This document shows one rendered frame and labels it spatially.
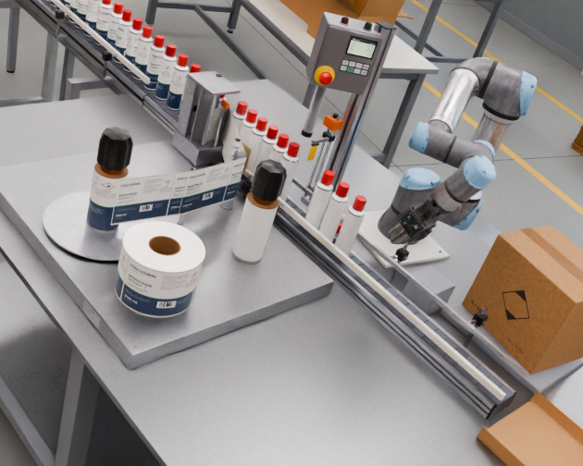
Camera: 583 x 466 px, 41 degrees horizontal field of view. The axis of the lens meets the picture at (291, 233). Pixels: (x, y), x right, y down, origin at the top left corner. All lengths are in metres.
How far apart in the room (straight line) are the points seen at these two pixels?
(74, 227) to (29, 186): 0.23
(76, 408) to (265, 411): 0.51
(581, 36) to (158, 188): 6.68
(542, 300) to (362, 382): 0.55
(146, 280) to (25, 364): 0.92
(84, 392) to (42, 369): 0.64
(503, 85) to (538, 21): 6.42
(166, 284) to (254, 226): 0.36
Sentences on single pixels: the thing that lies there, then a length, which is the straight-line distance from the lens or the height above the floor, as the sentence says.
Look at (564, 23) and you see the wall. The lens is 8.52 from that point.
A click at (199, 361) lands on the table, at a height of 0.83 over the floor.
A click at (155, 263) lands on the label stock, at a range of 1.84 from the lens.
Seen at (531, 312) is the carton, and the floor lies 1.00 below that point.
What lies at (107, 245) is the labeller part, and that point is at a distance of 2.09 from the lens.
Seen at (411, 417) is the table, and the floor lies 0.83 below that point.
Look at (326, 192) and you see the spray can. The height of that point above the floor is 1.03.
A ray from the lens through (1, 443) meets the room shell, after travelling 2.75.
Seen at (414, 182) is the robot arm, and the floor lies 1.06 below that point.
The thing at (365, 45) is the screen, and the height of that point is 1.44.
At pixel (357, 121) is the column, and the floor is 1.19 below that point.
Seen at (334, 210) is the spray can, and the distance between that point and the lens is 2.27.
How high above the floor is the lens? 2.16
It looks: 33 degrees down
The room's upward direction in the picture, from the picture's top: 19 degrees clockwise
